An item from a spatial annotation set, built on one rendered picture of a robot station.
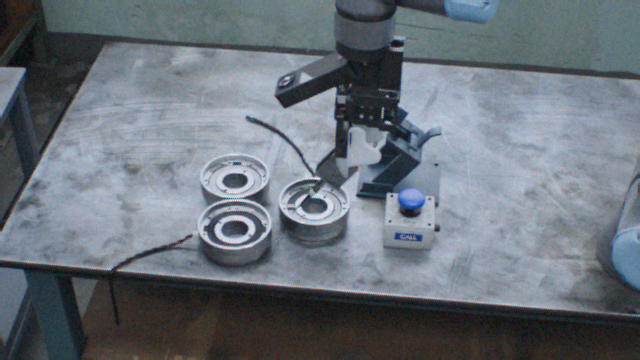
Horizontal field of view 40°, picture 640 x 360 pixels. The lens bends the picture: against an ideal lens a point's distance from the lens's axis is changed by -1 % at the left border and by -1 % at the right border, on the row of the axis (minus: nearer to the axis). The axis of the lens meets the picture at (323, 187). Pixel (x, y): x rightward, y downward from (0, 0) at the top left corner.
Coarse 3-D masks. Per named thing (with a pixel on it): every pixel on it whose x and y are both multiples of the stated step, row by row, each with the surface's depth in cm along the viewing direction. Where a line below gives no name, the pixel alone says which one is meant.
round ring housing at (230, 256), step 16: (208, 208) 129; (224, 208) 131; (240, 208) 131; (256, 208) 130; (224, 224) 128; (240, 224) 129; (208, 240) 124; (224, 240) 125; (240, 240) 125; (208, 256) 127; (224, 256) 124; (240, 256) 124; (256, 256) 125
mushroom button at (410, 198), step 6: (402, 192) 127; (408, 192) 127; (414, 192) 127; (420, 192) 127; (402, 198) 126; (408, 198) 126; (414, 198) 126; (420, 198) 126; (402, 204) 126; (408, 204) 126; (414, 204) 126; (420, 204) 126
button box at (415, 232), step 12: (396, 204) 130; (432, 204) 130; (396, 216) 128; (408, 216) 127; (420, 216) 128; (432, 216) 128; (384, 228) 127; (396, 228) 127; (408, 228) 126; (420, 228) 126; (432, 228) 126; (384, 240) 128; (396, 240) 128; (408, 240) 128; (420, 240) 128
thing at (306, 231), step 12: (300, 180) 134; (312, 180) 135; (288, 192) 133; (336, 192) 134; (312, 204) 134; (324, 204) 133; (348, 204) 130; (288, 216) 128; (300, 216) 130; (312, 216) 130; (324, 216) 130; (348, 216) 131; (288, 228) 129; (300, 228) 128; (312, 228) 127; (324, 228) 127; (336, 228) 129; (312, 240) 130
